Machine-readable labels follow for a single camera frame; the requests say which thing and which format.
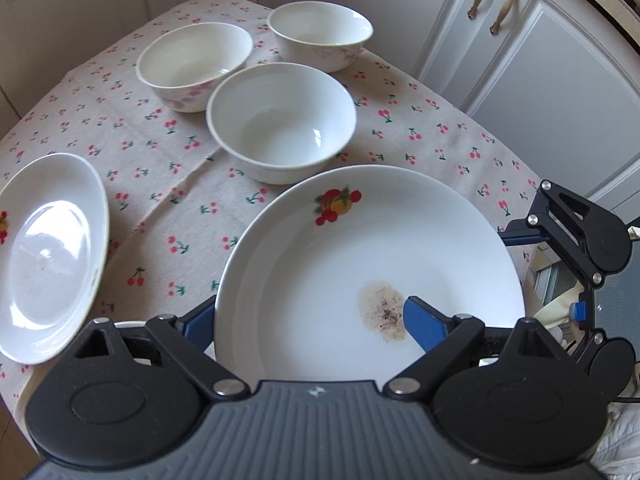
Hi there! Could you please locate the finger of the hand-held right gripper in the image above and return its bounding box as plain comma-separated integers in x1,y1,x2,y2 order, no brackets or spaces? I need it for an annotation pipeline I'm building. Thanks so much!
570,284,607,367
500,179,608,286

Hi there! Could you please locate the white fruit print plate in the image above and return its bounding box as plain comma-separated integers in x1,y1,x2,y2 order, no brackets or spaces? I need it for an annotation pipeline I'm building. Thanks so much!
0,152,111,366
213,164,526,381

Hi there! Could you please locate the white quilted jacket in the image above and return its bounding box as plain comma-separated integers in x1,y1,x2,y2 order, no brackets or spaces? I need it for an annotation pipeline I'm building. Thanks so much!
592,400,640,480

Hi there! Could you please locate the beige kitchen countertop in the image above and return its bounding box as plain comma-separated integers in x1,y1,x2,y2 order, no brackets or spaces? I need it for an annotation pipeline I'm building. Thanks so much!
542,0,640,56

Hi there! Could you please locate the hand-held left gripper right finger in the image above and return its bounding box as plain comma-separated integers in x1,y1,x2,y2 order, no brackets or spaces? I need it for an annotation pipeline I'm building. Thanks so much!
385,296,566,401

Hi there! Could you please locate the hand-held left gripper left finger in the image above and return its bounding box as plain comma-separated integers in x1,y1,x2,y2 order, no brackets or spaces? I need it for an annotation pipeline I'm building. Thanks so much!
74,296,252,402

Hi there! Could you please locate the cream cloth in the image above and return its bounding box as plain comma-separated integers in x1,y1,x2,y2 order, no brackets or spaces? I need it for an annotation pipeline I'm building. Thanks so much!
532,287,583,333

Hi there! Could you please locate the cherry print tablecloth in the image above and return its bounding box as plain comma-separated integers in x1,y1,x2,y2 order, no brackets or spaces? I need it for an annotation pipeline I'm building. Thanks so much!
0,0,543,411

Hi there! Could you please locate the white ceramic bowl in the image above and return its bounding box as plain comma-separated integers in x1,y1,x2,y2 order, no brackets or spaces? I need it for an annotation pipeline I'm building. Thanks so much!
136,22,254,113
266,2,374,73
206,62,357,185

